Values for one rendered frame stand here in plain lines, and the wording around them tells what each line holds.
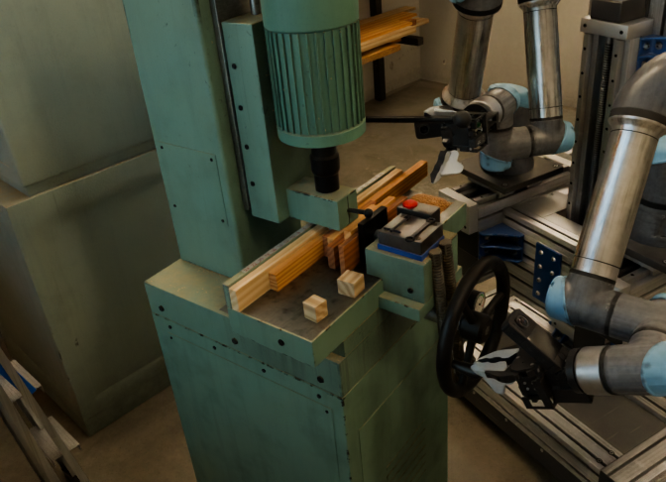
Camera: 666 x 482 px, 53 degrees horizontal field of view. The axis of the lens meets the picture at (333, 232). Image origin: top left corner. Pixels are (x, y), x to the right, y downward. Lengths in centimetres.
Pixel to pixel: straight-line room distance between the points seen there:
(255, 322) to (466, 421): 118
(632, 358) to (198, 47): 93
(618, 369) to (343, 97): 65
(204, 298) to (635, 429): 122
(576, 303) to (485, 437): 116
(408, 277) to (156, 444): 132
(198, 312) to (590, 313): 83
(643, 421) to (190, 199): 136
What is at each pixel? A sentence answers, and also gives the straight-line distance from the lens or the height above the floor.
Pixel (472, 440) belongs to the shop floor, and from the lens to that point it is 226.
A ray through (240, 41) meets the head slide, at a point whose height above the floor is 135.
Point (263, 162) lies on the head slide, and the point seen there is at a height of 111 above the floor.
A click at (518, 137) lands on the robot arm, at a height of 103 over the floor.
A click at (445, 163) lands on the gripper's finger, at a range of 144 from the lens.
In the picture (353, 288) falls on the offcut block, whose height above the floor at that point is 92.
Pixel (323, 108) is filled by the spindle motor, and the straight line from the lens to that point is 125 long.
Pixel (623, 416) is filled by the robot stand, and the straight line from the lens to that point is 212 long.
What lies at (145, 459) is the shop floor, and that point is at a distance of 236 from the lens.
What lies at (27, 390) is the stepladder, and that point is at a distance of 190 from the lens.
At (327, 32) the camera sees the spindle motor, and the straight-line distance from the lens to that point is 122.
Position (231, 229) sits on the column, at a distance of 150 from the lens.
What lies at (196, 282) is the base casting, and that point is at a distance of 161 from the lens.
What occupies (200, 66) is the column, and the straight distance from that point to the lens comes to 137.
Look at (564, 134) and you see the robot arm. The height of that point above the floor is 103.
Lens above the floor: 165
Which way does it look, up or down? 29 degrees down
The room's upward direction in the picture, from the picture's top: 5 degrees counter-clockwise
